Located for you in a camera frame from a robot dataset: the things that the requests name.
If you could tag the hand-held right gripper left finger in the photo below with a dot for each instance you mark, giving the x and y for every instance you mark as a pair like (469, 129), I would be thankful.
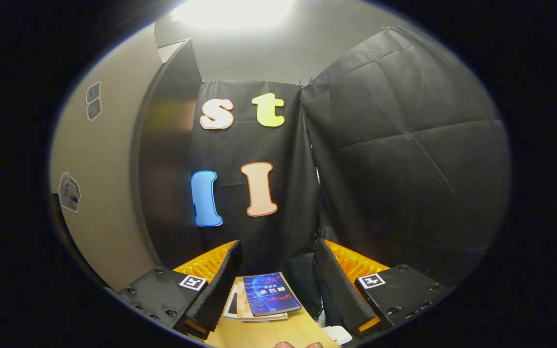
(220, 285)

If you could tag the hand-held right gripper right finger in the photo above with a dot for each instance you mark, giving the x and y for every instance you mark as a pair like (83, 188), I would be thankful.
(339, 290)

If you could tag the grey double-door shoe cabinet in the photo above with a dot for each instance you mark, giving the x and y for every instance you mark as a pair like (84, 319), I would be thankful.
(167, 169)

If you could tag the white plastic object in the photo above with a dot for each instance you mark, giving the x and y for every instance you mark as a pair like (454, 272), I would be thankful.
(339, 334)

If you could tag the blue book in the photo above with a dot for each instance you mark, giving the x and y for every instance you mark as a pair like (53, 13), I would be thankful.
(271, 295)

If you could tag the black backdrop cloth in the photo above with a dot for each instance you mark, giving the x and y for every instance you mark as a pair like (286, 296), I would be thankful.
(404, 169)

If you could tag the large ceiling light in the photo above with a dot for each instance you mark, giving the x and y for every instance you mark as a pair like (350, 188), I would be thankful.
(232, 12)

